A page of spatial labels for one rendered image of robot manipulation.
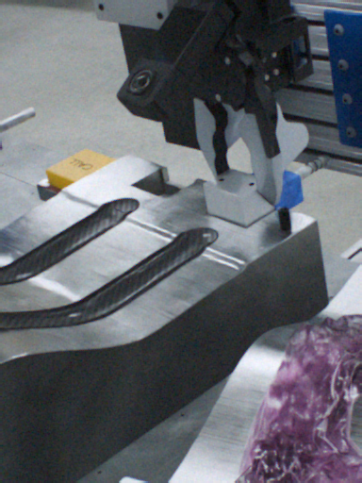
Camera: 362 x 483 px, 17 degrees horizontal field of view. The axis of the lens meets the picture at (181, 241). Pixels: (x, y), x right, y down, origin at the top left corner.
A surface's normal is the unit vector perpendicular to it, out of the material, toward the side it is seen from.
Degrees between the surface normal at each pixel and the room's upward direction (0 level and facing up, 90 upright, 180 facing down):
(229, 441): 15
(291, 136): 79
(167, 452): 0
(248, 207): 90
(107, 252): 4
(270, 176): 107
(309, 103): 90
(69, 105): 0
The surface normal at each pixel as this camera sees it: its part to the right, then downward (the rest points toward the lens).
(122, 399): 0.65, 0.26
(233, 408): -0.31, -0.68
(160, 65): -0.54, -0.50
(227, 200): -0.74, 0.43
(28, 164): -0.18, -0.86
